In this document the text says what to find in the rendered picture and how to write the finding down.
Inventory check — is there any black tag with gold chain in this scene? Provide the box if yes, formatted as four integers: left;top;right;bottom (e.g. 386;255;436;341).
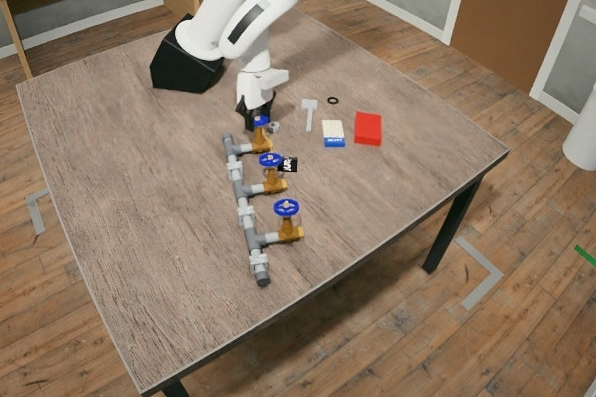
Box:
263;129;298;172

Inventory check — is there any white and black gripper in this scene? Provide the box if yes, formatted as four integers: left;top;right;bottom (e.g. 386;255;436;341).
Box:
235;69;276;132

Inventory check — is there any grey and white pipe manifold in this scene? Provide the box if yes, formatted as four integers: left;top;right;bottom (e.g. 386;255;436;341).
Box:
222;116;304;285

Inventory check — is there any red block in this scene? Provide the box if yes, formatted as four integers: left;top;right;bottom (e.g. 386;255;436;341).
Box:
354;112;381;146

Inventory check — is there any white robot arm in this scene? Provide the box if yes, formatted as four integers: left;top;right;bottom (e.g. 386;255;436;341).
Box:
176;0;301;90

